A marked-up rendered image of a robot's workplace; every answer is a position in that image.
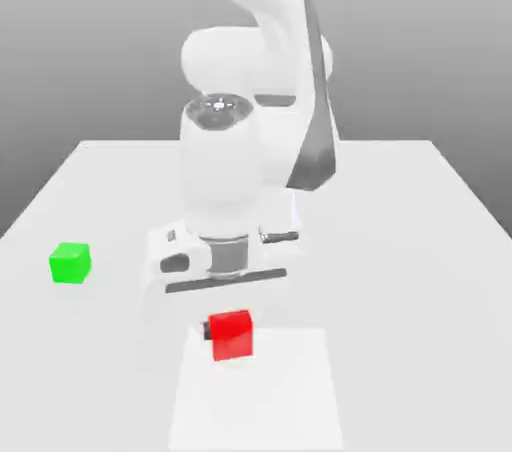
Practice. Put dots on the small green cube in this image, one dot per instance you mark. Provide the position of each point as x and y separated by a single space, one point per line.
69 263

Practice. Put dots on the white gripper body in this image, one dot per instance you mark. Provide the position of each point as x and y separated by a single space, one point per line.
224 292

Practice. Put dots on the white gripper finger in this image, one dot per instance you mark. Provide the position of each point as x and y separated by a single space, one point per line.
205 331

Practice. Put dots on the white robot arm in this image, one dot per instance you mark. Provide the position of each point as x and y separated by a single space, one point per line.
218 164

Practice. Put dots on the small red cube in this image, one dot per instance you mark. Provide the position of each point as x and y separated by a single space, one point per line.
231 335

